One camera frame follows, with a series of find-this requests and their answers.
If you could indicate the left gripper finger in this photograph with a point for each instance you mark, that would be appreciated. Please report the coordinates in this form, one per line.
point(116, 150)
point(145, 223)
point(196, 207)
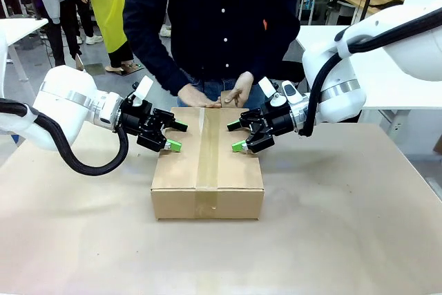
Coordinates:
point(155, 141)
point(165, 119)

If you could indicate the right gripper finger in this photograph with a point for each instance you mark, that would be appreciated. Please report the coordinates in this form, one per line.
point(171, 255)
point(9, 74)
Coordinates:
point(252, 119)
point(259, 141)

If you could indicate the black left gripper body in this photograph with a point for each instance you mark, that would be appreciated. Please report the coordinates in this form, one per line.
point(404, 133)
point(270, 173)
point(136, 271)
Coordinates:
point(136, 117)

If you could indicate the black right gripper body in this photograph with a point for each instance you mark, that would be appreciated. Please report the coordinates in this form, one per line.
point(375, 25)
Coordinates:
point(278, 119)

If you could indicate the brown packing tape roll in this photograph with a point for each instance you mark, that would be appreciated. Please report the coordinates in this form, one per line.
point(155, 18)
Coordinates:
point(226, 96)

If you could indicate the brown cardboard shipping box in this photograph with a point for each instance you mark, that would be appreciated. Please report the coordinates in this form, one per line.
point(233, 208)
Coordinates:
point(172, 198)

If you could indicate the person's left forearm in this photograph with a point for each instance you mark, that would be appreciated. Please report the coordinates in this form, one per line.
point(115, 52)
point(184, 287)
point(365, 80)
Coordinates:
point(273, 53)

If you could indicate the person's right forearm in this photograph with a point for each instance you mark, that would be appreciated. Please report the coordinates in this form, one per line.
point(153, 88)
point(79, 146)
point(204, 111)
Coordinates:
point(159, 63)

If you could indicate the person's left hand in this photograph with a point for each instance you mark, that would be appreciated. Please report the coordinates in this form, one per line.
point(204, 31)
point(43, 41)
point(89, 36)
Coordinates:
point(243, 87)

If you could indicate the person's right hand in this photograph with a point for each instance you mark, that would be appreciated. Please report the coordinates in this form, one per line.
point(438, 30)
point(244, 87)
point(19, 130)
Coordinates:
point(197, 99)

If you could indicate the dark floor scale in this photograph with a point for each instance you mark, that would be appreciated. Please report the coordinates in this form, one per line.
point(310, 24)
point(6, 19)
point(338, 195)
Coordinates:
point(130, 68)

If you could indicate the clear packing tape strip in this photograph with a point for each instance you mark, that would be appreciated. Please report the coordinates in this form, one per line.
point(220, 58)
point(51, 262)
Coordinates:
point(207, 157)

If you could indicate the white side table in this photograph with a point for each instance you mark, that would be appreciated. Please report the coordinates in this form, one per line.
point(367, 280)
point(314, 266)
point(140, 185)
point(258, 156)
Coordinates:
point(380, 91)

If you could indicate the person in dark shirt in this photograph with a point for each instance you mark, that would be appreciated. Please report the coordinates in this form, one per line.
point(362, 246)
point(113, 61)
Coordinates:
point(214, 15)

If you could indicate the person in yellow apron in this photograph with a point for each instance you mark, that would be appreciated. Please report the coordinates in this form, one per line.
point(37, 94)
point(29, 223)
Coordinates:
point(107, 5)

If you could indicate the white table with thin legs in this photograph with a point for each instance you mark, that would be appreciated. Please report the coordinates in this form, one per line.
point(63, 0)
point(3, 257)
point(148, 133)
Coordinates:
point(20, 29)

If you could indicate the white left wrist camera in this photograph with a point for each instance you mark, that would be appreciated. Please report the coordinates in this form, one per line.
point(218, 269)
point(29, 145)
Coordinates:
point(144, 86)

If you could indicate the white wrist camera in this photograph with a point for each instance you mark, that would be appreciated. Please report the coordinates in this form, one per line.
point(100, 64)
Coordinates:
point(267, 86)
point(144, 86)

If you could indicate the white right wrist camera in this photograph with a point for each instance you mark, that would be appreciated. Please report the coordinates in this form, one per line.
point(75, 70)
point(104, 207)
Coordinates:
point(267, 86)

